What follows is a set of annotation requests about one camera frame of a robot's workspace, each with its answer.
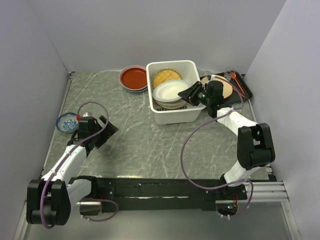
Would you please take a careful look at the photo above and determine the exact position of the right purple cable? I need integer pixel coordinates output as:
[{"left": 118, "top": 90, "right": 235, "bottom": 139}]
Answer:
[{"left": 180, "top": 76, "right": 254, "bottom": 218}]

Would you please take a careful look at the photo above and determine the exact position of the aluminium rail frame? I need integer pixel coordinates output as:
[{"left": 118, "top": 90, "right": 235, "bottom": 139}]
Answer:
[{"left": 23, "top": 181, "right": 291, "bottom": 206}]

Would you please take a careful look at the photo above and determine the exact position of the black tray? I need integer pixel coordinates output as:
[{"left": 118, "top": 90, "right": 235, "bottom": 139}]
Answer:
[{"left": 198, "top": 71, "right": 253, "bottom": 105}]

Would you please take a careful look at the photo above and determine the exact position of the blue white small bowl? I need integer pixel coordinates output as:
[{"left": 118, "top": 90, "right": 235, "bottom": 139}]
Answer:
[{"left": 55, "top": 112, "right": 79, "bottom": 133}]

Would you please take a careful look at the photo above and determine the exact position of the clear plastic cup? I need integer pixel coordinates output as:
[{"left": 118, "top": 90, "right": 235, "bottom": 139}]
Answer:
[{"left": 223, "top": 67, "right": 237, "bottom": 81}]

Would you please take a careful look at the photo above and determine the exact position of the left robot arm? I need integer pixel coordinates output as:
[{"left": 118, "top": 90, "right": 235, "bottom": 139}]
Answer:
[{"left": 26, "top": 115, "right": 119, "bottom": 229}]

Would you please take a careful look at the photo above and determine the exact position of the orange plastic spoon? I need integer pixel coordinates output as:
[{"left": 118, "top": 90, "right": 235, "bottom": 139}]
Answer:
[{"left": 229, "top": 71, "right": 245, "bottom": 98}]

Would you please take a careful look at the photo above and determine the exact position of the beige bird pattern plate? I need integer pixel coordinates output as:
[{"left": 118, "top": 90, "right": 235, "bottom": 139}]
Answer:
[{"left": 200, "top": 75, "right": 233, "bottom": 99}]

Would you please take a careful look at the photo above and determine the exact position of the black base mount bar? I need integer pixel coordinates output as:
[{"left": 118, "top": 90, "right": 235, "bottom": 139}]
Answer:
[{"left": 90, "top": 178, "right": 248, "bottom": 213}]

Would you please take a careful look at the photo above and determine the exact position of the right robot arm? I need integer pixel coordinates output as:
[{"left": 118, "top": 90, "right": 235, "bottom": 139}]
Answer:
[{"left": 178, "top": 80, "right": 276, "bottom": 199}]

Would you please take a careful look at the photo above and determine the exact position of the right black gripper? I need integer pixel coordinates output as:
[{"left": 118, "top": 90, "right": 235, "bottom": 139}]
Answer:
[{"left": 177, "top": 81, "right": 212, "bottom": 107}]

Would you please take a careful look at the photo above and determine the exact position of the white plastic bin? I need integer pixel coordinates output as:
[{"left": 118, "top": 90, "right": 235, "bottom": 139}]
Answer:
[{"left": 146, "top": 60, "right": 206, "bottom": 125}]

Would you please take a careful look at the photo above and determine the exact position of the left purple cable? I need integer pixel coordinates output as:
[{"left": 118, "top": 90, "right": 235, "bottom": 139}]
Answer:
[{"left": 39, "top": 101, "right": 120, "bottom": 230}]

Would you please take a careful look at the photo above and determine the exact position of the round bamboo mat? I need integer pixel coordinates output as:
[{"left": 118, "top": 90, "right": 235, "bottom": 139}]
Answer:
[{"left": 152, "top": 68, "right": 182, "bottom": 89}]

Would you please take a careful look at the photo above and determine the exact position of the red round plate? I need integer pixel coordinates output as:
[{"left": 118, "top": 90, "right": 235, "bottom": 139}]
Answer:
[{"left": 119, "top": 65, "right": 148, "bottom": 93}]

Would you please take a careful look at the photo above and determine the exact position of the purple cable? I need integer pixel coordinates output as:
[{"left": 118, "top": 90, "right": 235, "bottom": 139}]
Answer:
[
  {"left": 180, "top": 76, "right": 254, "bottom": 218},
  {"left": 39, "top": 101, "right": 120, "bottom": 230}
]

